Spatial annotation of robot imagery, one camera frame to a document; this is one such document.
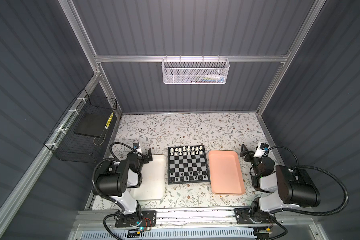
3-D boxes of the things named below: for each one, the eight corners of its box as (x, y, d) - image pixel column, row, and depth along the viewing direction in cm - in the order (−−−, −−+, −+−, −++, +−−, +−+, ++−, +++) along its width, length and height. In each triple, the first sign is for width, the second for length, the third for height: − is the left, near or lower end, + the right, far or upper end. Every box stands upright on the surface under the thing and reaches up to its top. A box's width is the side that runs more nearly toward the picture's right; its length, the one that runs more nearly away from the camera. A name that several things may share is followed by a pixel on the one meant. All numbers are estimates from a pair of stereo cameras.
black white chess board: (166, 183, 87) (165, 181, 84) (168, 148, 102) (168, 145, 99) (209, 183, 87) (209, 181, 84) (205, 148, 102) (205, 145, 99)
